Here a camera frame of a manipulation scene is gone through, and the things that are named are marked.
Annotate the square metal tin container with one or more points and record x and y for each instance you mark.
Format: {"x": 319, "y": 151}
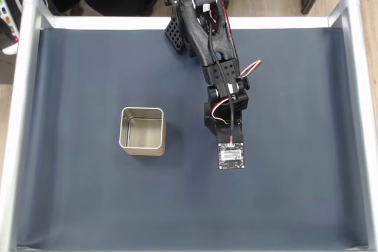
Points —
{"x": 141, "y": 131}

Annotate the dark blue table mat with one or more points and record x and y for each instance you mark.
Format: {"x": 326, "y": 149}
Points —
{"x": 265, "y": 204}

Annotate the white device with coloured buttons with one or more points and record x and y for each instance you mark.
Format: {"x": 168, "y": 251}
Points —
{"x": 7, "y": 16}

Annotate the bare camera circuit board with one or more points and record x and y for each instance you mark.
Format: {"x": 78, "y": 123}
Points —
{"x": 231, "y": 156}

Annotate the white silver table frame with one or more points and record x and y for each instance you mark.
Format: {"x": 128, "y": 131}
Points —
{"x": 11, "y": 145}

